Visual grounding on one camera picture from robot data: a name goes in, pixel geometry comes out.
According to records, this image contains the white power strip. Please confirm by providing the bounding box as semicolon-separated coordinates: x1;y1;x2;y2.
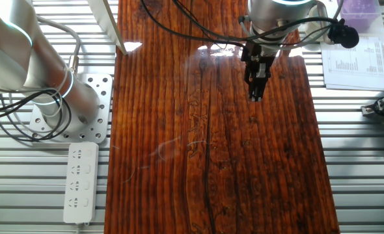
62;142;100;225

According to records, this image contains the black base cable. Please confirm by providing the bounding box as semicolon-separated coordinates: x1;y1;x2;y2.
0;88;73;143

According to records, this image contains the cream wooden shelf box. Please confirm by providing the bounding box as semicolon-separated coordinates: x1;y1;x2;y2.
87;0;128;56

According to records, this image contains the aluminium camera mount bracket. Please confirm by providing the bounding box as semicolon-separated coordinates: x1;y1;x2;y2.
361;92;384;117

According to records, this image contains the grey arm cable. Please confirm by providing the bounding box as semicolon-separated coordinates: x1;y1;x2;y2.
35;14;82;75

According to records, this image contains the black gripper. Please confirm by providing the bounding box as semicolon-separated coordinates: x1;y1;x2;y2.
240;42;277;101

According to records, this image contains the glossy brown wooden board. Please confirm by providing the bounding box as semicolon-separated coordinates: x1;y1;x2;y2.
103;0;341;234

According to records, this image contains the printed paper sheet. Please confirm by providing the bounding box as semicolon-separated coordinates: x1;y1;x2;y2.
320;34;384;92

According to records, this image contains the purple plastic box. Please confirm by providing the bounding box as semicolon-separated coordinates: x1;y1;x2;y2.
336;0;383;33

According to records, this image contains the black camera cable with plug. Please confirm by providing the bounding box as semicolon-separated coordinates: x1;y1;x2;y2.
243;16;361;49

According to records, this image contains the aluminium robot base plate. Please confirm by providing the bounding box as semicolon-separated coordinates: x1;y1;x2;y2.
28;73;114;144

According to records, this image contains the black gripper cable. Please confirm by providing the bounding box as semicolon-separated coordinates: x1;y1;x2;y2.
139;0;247;49

